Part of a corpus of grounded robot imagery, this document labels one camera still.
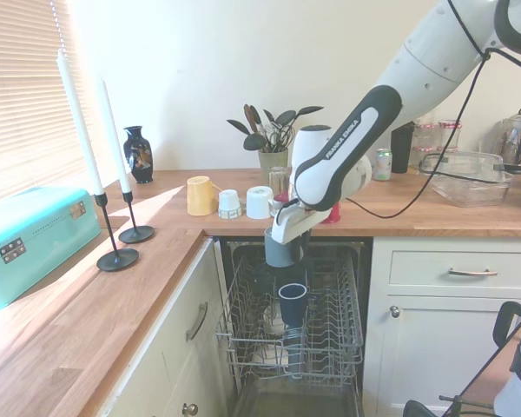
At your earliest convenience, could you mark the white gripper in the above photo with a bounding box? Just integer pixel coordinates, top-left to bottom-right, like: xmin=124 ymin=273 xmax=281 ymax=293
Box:
xmin=270 ymin=202 xmax=327 ymax=264

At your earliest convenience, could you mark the dishwasher tub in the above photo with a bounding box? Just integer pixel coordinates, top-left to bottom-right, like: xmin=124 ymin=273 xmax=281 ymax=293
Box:
xmin=218 ymin=235 xmax=373 ymax=417

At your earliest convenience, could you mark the red mug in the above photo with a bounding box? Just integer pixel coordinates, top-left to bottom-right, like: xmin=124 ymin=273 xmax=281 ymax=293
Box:
xmin=320 ymin=201 xmax=343 ymax=226

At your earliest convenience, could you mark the dark blue ceramic mug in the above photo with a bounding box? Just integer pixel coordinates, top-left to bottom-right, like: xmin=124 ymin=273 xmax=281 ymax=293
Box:
xmin=277 ymin=282 xmax=309 ymax=328

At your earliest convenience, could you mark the plain white mug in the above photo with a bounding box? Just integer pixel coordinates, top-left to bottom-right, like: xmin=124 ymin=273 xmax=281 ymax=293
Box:
xmin=245 ymin=185 xmax=276 ymax=221

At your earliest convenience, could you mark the yellow mug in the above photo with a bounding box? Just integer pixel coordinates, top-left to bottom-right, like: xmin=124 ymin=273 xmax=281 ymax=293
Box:
xmin=186 ymin=175 xmax=223 ymax=217

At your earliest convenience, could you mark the stainless dishwasher door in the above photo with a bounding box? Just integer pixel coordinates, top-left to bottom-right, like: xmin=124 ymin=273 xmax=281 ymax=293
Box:
xmin=231 ymin=381 xmax=362 ymax=417

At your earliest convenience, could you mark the clear glass tumbler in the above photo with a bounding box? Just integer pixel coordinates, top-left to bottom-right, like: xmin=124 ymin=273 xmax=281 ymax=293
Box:
xmin=266 ymin=165 xmax=292 ymax=197

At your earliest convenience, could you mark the white ceramic bowl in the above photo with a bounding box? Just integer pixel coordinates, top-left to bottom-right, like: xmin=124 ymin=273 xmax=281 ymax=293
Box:
xmin=250 ymin=309 xmax=288 ymax=367

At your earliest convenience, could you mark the white patterned cup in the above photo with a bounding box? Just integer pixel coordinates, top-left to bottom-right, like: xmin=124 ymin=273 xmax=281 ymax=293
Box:
xmin=217 ymin=189 xmax=244 ymax=220

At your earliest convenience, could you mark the pale green utensil holder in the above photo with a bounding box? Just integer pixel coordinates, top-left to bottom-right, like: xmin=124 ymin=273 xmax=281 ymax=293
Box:
xmin=257 ymin=149 xmax=291 ymax=186

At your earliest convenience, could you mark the metal whisk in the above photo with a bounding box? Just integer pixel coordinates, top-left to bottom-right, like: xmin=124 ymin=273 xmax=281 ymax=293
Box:
xmin=263 ymin=125 xmax=293 ymax=154

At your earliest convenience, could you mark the white green drink can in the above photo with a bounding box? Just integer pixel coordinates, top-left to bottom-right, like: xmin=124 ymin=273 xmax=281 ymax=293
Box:
xmin=371 ymin=148 xmax=394 ymax=182

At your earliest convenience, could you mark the black round ladle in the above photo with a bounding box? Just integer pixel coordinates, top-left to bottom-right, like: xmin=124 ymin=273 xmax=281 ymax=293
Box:
xmin=242 ymin=132 xmax=271 ymax=154

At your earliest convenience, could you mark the black slotted spoon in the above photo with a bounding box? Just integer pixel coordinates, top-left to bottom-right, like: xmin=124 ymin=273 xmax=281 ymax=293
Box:
xmin=274 ymin=109 xmax=298 ymax=132

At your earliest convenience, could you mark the black shaker bottle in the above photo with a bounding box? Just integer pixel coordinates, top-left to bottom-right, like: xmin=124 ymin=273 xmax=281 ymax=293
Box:
xmin=389 ymin=121 xmax=417 ymax=175

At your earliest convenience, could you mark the wooden spatula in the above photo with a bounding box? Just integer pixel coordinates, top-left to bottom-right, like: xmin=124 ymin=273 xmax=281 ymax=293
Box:
xmin=242 ymin=103 xmax=264 ymax=136

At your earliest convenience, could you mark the white cabinet with drawer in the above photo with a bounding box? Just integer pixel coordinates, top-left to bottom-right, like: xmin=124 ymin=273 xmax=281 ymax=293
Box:
xmin=363 ymin=236 xmax=521 ymax=417

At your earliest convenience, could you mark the glass jar with red lid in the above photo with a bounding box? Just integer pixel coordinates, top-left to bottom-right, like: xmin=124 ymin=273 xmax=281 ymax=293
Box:
xmin=437 ymin=120 xmax=464 ymax=151
xmin=413 ymin=122 xmax=438 ymax=167

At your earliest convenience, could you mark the black metal candle holder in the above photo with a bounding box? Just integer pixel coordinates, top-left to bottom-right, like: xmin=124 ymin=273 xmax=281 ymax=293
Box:
xmin=117 ymin=190 xmax=155 ymax=245
xmin=94 ymin=192 xmax=141 ymax=274

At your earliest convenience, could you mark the clear lidded storage container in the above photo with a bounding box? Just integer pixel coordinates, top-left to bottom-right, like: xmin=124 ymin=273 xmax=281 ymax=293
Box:
xmin=418 ymin=150 xmax=515 ymax=208

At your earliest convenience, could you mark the dark blue painted vase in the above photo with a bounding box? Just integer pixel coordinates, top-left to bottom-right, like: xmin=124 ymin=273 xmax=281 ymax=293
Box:
xmin=122 ymin=125 xmax=155 ymax=185

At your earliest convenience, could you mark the white taper candle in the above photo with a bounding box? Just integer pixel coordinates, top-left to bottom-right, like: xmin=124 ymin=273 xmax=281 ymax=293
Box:
xmin=96 ymin=76 xmax=133 ymax=194
xmin=56 ymin=47 xmax=106 ymax=197

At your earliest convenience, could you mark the steel kettle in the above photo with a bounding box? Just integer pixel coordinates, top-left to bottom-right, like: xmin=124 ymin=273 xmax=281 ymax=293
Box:
xmin=490 ymin=108 xmax=521 ymax=175

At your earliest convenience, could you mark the teal metal bread box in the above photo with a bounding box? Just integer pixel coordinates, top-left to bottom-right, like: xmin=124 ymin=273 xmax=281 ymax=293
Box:
xmin=0 ymin=187 xmax=102 ymax=313

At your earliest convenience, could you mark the beige window blind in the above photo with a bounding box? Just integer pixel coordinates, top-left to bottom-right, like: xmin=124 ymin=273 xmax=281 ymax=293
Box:
xmin=0 ymin=0 xmax=93 ymax=206

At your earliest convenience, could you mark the grey wire mug rack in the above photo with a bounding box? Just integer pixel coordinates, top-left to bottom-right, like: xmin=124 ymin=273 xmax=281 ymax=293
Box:
xmin=214 ymin=248 xmax=366 ymax=384

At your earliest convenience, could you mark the chrome cabinet bar handle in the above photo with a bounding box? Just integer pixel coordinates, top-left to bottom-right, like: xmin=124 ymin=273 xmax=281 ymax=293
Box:
xmin=185 ymin=301 xmax=209 ymax=341

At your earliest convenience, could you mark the white cabinet with bar handle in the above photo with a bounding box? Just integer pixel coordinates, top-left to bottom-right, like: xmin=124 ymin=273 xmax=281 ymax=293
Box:
xmin=97 ymin=236 xmax=238 ymax=417

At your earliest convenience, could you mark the chrome drawer handle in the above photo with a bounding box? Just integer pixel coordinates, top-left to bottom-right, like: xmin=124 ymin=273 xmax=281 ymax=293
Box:
xmin=448 ymin=267 xmax=499 ymax=278

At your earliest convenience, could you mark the black camera tripod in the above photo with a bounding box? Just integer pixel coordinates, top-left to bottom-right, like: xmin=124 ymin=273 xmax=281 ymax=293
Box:
xmin=403 ymin=392 xmax=501 ymax=417

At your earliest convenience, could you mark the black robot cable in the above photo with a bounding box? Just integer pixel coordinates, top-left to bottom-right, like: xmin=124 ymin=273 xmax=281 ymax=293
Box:
xmin=344 ymin=0 xmax=521 ymax=221

